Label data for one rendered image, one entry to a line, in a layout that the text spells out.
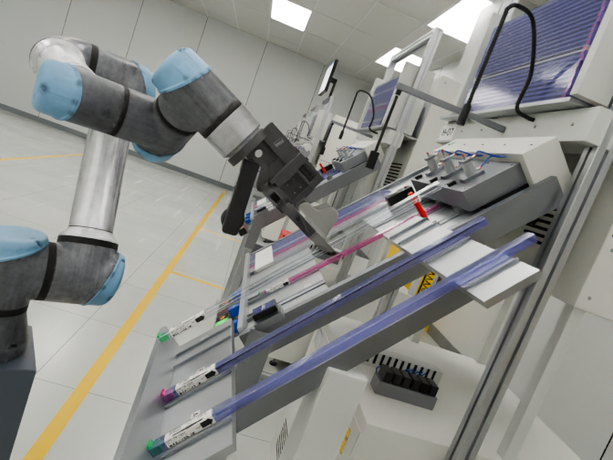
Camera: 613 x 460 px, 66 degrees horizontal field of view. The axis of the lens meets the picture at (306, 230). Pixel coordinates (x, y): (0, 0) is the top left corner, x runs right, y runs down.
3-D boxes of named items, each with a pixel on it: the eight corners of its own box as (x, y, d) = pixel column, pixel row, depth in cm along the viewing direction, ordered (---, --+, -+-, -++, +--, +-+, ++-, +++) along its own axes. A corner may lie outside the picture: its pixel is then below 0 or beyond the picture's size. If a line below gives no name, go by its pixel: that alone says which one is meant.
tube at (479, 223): (166, 402, 64) (161, 397, 63) (167, 397, 65) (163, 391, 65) (488, 224, 66) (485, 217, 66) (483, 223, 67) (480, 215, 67)
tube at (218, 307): (161, 344, 73) (157, 338, 73) (162, 339, 74) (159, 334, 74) (441, 188, 75) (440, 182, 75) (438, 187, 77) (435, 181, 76)
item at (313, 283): (252, 344, 96) (244, 331, 96) (254, 264, 161) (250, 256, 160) (335, 302, 96) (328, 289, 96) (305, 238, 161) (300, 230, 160)
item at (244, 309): (253, 358, 97) (236, 329, 95) (254, 272, 161) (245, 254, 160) (258, 355, 97) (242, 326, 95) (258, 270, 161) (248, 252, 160)
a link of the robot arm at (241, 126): (203, 140, 65) (206, 139, 73) (227, 163, 66) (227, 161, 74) (244, 102, 65) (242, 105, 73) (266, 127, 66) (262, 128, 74)
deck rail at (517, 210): (253, 361, 95) (238, 336, 94) (253, 358, 97) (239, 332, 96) (566, 203, 95) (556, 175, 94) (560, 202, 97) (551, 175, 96)
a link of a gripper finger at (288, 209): (317, 232, 69) (276, 188, 67) (309, 239, 69) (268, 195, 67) (313, 227, 74) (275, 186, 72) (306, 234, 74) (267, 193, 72)
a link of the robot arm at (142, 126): (108, 109, 75) (135, 69, 67) (174, 132, 82) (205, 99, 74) (104, 151, 72) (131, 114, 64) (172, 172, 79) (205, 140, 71)
